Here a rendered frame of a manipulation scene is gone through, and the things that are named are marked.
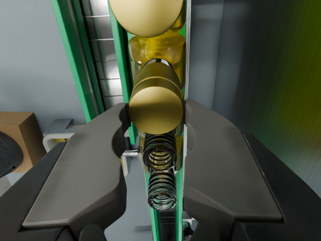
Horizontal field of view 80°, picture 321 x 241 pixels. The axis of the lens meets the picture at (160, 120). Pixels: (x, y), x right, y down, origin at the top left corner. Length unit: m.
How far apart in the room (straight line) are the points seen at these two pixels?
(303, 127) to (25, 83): 0.63
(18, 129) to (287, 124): 0.62
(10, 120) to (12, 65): 0.15
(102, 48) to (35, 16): 0.23
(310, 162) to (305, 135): 0.02
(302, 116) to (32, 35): 0.57
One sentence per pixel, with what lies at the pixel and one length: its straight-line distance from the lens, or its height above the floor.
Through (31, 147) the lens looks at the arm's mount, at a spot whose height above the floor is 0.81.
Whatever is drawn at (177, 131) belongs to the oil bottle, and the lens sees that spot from 0.21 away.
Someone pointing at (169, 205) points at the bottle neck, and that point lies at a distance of 0.22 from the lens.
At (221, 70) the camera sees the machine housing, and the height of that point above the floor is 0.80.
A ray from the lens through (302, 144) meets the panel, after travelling 0.20.
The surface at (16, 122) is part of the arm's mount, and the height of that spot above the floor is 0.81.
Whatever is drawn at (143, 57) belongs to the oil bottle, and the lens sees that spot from 0.18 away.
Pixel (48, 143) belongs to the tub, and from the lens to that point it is 0.64.
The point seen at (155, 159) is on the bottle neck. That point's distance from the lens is 0.18.
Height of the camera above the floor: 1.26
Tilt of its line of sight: 58 degrees down
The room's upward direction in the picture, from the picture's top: 180 degrees clockwise
